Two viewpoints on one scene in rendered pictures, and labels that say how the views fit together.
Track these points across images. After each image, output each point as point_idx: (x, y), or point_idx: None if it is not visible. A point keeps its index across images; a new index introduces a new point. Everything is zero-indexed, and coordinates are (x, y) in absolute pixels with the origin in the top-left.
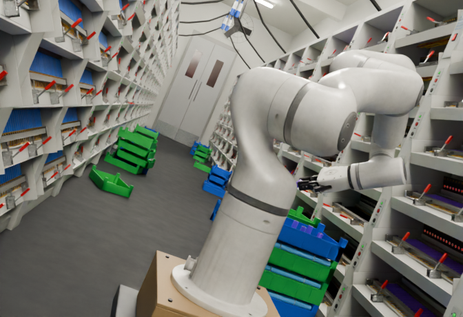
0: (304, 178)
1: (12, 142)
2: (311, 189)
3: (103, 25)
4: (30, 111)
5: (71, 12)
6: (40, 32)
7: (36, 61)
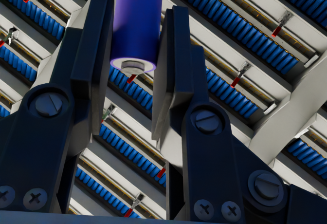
0: (105, 93)
1: (251, 9)
2: (221, 117)
3: (59, 45)
4: None
5: (146, 98)
6: (256, 147)
7: (208, 79)
